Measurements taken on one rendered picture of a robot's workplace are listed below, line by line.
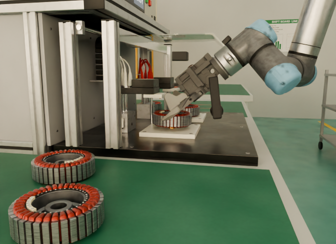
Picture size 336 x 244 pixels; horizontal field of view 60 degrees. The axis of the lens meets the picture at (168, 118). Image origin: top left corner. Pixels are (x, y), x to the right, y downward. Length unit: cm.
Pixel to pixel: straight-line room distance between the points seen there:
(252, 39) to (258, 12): 548
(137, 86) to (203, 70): 19
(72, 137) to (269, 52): 51
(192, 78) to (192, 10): 553
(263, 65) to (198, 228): 46
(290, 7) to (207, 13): 155
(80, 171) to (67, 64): 27
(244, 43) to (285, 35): 548
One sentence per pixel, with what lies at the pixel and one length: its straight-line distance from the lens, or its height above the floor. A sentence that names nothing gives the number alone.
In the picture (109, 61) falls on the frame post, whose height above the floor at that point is 96.
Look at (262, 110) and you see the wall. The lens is 622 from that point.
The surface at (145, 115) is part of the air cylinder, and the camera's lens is 106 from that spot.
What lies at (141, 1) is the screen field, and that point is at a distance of 101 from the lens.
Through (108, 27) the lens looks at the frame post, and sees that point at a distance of 67.
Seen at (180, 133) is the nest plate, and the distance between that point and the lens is 77.
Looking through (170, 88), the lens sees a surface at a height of 88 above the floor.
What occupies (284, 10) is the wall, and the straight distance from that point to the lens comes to 631.
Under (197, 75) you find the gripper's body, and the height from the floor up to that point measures 93.
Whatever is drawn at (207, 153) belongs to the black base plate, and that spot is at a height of 77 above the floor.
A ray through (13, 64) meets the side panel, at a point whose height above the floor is 96.
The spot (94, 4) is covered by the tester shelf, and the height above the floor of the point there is 108.
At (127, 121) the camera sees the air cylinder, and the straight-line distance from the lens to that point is 83.
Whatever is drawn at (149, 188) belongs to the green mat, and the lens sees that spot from 50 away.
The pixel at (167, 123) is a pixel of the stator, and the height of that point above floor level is 80.
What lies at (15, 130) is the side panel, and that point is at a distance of 79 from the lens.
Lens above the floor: 95
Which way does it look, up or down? 9 degrees down
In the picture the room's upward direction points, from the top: straight up
